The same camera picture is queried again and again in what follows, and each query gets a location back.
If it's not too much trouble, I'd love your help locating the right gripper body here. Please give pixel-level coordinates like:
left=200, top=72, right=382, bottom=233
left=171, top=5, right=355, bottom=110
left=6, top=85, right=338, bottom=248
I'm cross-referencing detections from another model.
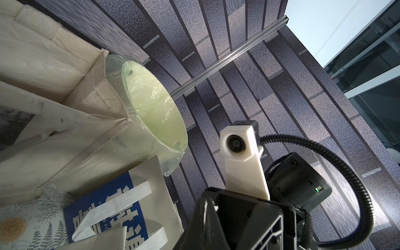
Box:
left=174, top=187, right=300, bottom=250

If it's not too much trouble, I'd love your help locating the blue white bag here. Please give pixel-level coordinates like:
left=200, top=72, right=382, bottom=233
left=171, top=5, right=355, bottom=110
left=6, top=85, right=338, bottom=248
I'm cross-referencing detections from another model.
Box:
left=64, top=156, right=184, bottom=250

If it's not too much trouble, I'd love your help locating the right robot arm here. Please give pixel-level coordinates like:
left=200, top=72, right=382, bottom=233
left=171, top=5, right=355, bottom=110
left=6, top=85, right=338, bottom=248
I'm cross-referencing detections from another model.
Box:
left=175, top=153, right=332, bottom=250

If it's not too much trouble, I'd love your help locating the green lined trash bin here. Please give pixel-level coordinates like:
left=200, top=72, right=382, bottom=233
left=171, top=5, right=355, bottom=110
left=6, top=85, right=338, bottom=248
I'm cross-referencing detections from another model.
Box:
left=105, top=55, right=188, bottom=177

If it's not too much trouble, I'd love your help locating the beige canvas tote bag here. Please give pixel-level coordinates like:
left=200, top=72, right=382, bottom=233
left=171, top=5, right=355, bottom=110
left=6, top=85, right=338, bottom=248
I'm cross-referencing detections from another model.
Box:
left=1, top=1, right=133, bottom=205

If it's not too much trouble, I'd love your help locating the floral table mat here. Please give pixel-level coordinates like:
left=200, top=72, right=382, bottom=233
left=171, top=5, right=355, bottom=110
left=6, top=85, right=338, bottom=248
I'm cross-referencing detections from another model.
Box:
left=1, top=184, right=82, bottom=250

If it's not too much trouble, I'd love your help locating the black corrugated cable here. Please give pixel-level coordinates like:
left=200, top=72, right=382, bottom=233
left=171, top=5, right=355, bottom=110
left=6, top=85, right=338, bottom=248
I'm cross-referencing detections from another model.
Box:
left=259, top=134, right=375, bottom=250

